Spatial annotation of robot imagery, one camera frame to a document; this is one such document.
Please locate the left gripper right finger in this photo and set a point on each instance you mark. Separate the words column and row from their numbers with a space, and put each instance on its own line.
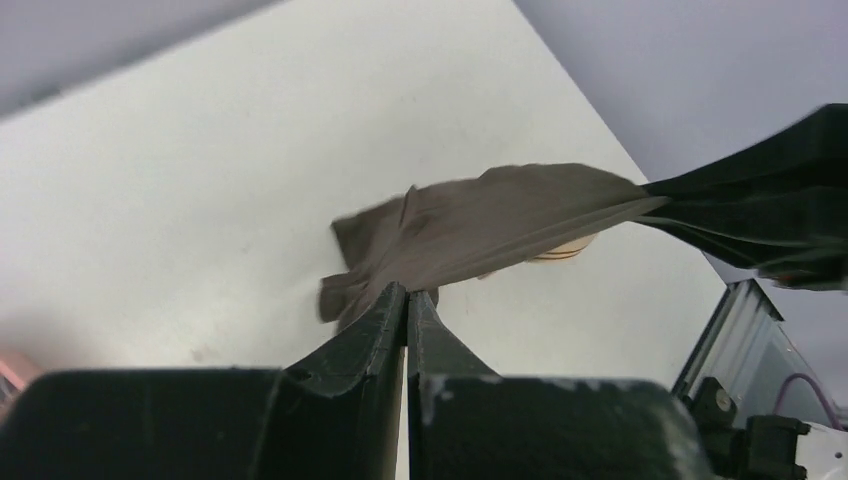
column 465, row 421

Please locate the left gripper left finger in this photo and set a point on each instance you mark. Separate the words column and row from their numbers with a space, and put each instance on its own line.
column 332, row 415

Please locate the pink divided organizer tray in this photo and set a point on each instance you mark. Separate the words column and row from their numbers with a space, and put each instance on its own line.
column 18, row 371

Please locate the aluminium frame rail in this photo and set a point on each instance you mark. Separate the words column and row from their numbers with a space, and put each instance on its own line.
column 745, row 348

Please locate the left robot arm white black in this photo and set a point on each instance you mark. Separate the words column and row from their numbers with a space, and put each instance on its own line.
column 766, row 447

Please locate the olive underwear beige waistband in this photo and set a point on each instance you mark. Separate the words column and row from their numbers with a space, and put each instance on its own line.
column 457, row 230

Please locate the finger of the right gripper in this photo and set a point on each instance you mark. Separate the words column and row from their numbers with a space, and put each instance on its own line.
column 806, row 268
column 788, row 190

